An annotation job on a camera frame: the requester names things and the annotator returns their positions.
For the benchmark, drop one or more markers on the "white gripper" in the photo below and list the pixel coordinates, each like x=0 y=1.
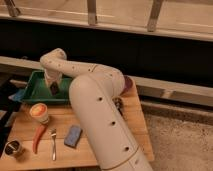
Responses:
x=52 y=80

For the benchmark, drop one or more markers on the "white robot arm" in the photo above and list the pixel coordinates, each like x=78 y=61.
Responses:
x=91 y=96

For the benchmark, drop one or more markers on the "green plastic tray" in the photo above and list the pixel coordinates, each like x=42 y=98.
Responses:
x=36 y=90

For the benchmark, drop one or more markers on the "blue object beside tray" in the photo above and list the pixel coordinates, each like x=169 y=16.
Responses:
x=17 y=97

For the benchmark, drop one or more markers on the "blue eraser sponge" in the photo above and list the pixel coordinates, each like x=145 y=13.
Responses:
x=73 y=136

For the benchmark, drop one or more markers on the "cup with orange contents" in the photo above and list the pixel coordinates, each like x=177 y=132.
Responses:
x=40 y=113

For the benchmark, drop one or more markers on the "orange carrot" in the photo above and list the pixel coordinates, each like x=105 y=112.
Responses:
x=38 y=134

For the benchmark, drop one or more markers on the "small dark metal cup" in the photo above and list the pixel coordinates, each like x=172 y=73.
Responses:
x=13 y=148

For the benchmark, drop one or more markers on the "metal frame leg left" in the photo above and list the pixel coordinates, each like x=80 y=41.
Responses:
x=12 y=8

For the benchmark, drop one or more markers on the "metal frame leg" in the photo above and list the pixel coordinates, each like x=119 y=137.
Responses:
x=154 y=14
x=92 y=15
x=12 y=8

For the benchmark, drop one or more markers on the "metal frame leg middle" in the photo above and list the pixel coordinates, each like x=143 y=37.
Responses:
x=92 y=15

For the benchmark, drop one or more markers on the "metal frame leg right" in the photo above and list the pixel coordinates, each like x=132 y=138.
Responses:
x=154 y=14

